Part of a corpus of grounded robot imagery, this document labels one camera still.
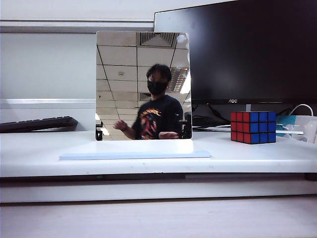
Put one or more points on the Rubik's Cube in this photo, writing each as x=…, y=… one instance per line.
x=253, y=127

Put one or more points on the square frameless mirror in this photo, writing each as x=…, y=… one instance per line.
x=142, y=85

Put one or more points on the white desk riser shelf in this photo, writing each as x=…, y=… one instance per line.
x=158, y=163

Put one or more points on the silver monitor stand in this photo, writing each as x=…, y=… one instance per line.
x=248, y=107

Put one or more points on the black AOC computer monitor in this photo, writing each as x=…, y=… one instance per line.
x=250, y=52

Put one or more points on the black computer keyboard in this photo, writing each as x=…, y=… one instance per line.
x=37, y=124

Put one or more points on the teal and white box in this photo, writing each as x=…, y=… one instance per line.
x=284, y=125

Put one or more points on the white mirror base plate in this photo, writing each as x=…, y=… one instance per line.
x=135, y=151

